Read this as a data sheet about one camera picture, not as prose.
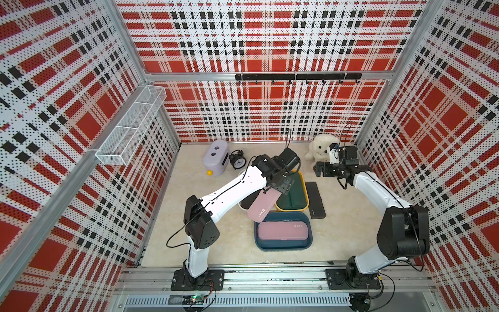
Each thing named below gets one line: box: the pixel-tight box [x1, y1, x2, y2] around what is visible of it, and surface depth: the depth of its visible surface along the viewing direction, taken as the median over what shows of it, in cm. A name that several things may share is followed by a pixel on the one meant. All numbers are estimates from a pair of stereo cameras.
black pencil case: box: [304, 181, 327, 220], surface depth 94 cm
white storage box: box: [230, 182, 266, 209], surface depth 51 cm
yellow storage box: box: [274, 169, 310, 212], surface depth 91 cm
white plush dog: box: [304, 133, 340, 163], surface depth 99 cm
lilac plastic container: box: [203, 139, 230, 177], surface depth 106 cm
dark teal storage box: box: [254, 211, 314, 251], surface depth 84 cm
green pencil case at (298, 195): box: [289, 172, 307, 210], surface depth 92 cm
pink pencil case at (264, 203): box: [247, 185, 282, 223], surface depth 78 cm
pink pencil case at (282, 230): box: [257, 221, 310, 241], surface depth 86 cm
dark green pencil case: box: [276, 190, 293, 210], surface depth 90 cm
